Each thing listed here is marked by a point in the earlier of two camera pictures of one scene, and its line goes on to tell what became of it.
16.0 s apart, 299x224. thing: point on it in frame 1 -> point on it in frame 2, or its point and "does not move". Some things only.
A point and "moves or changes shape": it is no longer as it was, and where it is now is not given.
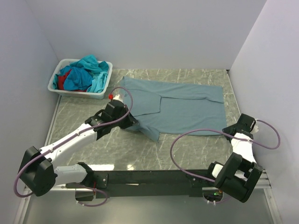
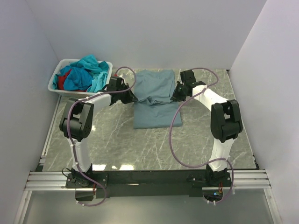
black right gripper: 226,129 -> 175,96
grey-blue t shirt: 161,107 moves or changes shape
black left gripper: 130,121 -> 131,98
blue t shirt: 77,79 does not move
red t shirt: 60,81 does not move
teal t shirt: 91,62 does not move
